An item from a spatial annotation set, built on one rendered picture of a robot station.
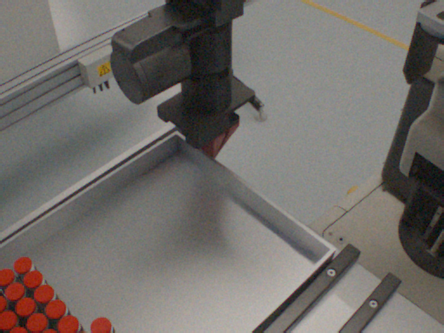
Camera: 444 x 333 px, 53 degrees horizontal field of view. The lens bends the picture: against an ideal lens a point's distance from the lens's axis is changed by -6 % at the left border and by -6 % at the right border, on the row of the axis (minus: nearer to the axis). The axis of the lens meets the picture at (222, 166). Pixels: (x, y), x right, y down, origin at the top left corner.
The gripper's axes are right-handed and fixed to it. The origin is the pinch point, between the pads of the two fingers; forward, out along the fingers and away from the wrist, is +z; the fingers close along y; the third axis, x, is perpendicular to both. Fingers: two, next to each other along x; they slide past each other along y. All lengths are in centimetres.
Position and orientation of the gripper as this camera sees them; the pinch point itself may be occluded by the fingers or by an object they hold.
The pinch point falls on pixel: (208, 154)
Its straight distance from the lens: 60.8
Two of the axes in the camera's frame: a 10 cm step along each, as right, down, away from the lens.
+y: -7.1, 5.2, -4.8
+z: 0.0, 6.8, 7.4
